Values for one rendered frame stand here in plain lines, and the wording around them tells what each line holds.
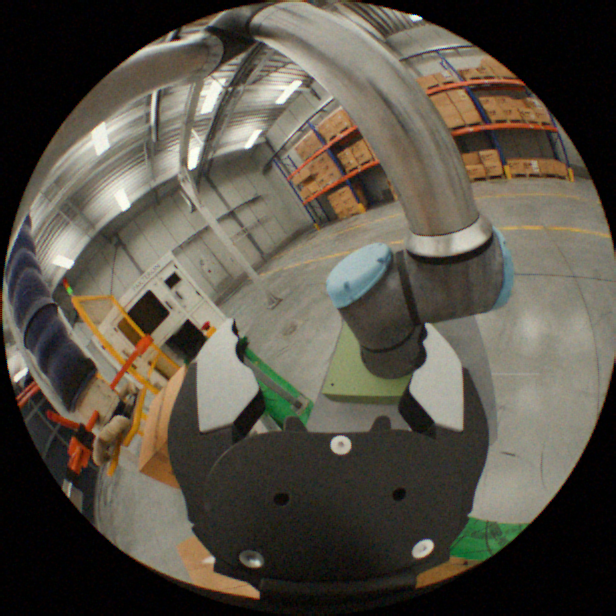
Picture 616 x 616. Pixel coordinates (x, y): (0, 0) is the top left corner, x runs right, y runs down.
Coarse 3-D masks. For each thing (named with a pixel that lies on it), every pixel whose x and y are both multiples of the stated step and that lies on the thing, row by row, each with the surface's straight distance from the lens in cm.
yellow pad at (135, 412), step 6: (144, 390) 89; (138, 396) 84; (144, 396) 84; (138, 402) 79; (132, 408) 81; (138, 408) 74; (126, 414) 73; (132, 414) 73; (138, 414) 70; (132, 420) 68; (138, 420) 67; (132, 426) 65; (138, 426) 65; (126, 432) 69; (132, 432) 66; (126, 438) 68; (132, 438) 67; (126, 444) 69
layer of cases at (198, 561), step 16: (192, 544) 140; (192, 560) 145; (208, 560) 129; (192, 576) 152; (208, 576) 135; (224, 576) 122; (432, 576) 100; (448, 576) 106; (240, 592) 118; (256, 592) 109
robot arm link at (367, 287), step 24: (360, 264) 32; (384, 264) 30; (336, 288) 31; (360, 288) 29; (384, 288) 30; (408, 288) 30; (360, 312) 32; (384, 312) 31; (408, 312) 31; (360, 336) 38; (384, 336) 36
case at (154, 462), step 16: (176, 384) 112; (160, 400) 124; (160, 416) 106; (144, 432) 121; (160, 432) 93; (144, 448) 107; (160, 448) 87; (144, 464) 99; (160, 464) 95; (160, 480) 106; (176, 480) 104
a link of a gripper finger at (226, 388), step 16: (224, 336) 11; (208, 352) 10; (224, 352) 10; (240, 352) 10; (208, 368) 9; (224, 368) 9; (240, 368) 8; (208, 384) 8; (224, 384) 8; (240, 384) 8; (256, 384) 8; (208, 400) 8; (224, 400) 8; (240, 400) 7; (256, 400) 8; (208, 416) 7; (224, 416) 7; (240, 416) 7; (256, 416) 8; (240, 432) 8
